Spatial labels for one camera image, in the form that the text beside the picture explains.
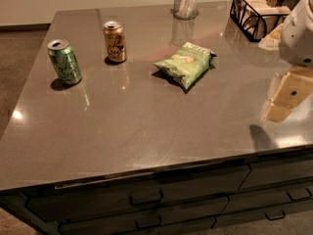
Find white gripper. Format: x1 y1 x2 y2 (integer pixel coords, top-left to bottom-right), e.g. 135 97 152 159
258 0 313 122

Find green soda can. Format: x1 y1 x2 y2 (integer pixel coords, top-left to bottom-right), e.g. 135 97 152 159
48 39 82 85

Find orange soda can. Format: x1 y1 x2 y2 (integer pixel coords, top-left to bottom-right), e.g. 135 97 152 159
103 21 127 63

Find napkins in basket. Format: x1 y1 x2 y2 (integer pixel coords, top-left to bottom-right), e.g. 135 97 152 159
236 0 291 41

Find green chip bag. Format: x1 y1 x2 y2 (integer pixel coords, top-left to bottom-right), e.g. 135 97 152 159
154 42 216 90

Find clear glass jar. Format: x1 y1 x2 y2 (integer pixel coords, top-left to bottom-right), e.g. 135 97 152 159
173 0 198 20

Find dark drawer cabinet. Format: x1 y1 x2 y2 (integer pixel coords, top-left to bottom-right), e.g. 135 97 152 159
1 148 313 235

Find black wire basket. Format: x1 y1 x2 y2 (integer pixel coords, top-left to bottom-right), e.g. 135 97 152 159
230 0 299 42

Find top right drawer handle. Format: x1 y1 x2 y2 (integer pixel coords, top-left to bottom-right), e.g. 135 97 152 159
287 187 312 202

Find drawer handle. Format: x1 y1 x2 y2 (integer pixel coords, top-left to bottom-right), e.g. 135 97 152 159
265 210 286 221
129 189 163 207
287 187 312 202
135 215 161 230

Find lower right drawer handle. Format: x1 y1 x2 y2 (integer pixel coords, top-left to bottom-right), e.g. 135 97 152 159
265 210 286 221

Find top left drawer handle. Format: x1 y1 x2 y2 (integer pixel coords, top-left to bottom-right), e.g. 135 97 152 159
129 189 163 207

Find lower left drawer handle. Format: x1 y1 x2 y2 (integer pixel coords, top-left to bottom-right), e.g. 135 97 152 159
135 215 161 230

